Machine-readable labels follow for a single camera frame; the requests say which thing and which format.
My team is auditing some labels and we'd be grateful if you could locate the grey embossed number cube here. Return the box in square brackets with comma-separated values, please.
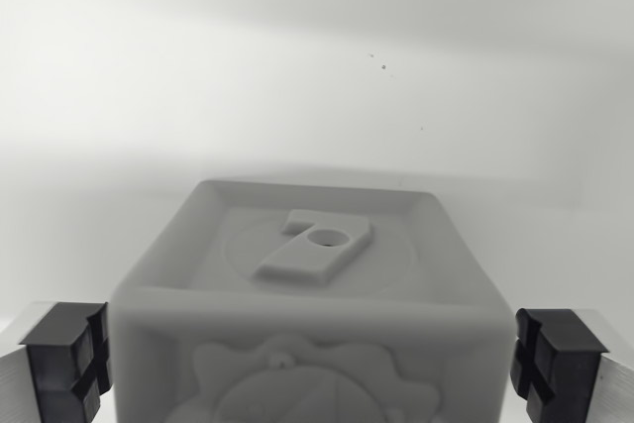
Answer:
[109, 178, 516, 423]

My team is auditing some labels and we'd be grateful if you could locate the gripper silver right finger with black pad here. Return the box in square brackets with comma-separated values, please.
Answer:
[508, 307, 634, 423]

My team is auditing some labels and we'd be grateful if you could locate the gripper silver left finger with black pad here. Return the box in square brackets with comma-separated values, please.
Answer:
[0, 300, 113, 423]

